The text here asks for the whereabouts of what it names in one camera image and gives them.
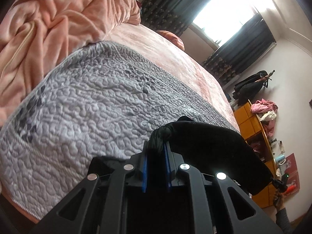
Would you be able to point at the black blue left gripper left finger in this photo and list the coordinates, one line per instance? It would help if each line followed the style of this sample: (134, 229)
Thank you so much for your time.
(108, 200)

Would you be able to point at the grey quilted bed cover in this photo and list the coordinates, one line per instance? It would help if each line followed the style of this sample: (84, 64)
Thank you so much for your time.
(103, 100)

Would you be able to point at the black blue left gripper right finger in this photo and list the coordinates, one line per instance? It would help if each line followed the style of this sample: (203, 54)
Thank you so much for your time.
(201, 203)

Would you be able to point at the orange wooden cabinet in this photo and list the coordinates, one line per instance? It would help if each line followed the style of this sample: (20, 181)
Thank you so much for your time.
(254, 134)

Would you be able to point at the dark right window curtain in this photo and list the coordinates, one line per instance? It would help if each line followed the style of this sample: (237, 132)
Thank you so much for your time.
(240, 51)

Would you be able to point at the black pants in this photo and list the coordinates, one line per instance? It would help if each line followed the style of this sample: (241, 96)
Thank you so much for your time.
(210, 149)

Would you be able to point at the pink fleece blanket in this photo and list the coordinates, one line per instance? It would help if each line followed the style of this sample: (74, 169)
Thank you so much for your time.
(36, 35)

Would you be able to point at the pink clothes pile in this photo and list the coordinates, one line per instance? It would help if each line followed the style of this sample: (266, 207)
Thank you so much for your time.
(267, 111)

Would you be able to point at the dark window curtain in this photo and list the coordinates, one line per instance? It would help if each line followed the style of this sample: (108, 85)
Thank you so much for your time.
(170, 15)
(240, 51)

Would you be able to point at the dark left window curtain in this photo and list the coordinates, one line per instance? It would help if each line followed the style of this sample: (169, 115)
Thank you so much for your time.
(170, 15)

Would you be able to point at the black clothes on rack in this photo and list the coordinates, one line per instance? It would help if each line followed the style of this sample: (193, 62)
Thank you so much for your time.
(248, 88)

